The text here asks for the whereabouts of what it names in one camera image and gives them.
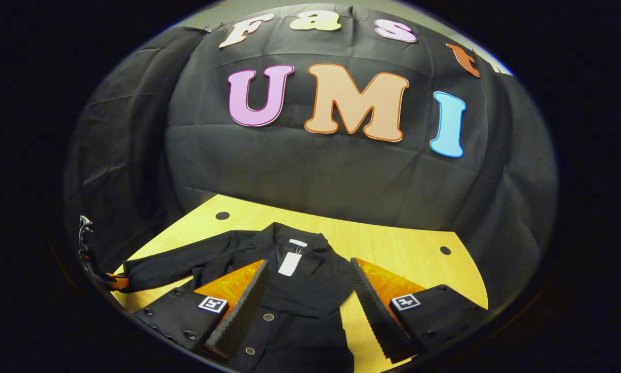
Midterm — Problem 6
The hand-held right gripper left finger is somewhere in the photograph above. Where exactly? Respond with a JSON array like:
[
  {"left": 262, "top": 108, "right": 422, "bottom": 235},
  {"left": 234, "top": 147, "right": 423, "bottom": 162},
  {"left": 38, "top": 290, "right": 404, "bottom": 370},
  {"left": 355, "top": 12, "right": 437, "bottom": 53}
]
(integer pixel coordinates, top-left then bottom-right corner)
[{"left": 133, "top": 259, "right": 271, "bottom": 362}]

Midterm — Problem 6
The black button jacket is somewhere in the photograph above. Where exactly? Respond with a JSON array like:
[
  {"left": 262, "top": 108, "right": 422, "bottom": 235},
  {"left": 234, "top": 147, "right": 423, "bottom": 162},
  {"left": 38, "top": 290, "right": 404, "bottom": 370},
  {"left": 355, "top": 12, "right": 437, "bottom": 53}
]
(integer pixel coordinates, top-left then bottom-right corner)
[{"left": 121, "top": 222, "right": 360, "bottom": 373}]

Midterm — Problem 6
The black backdrop cloth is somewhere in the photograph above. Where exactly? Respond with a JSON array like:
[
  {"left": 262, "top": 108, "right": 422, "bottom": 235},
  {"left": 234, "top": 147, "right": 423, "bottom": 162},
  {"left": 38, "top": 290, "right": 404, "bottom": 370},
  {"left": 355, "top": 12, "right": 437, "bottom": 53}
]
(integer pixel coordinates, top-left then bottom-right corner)
[{"left": 64, "top": 3, "right": 559, "bottom": 311}]

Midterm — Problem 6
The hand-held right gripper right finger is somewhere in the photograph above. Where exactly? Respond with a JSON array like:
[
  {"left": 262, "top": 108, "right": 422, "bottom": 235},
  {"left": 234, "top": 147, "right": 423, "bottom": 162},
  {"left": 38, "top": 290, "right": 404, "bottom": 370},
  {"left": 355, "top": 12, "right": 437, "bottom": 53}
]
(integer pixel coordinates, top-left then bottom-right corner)
[{"left": 349, "top": 257, "right": 490, "bottom": 363}]

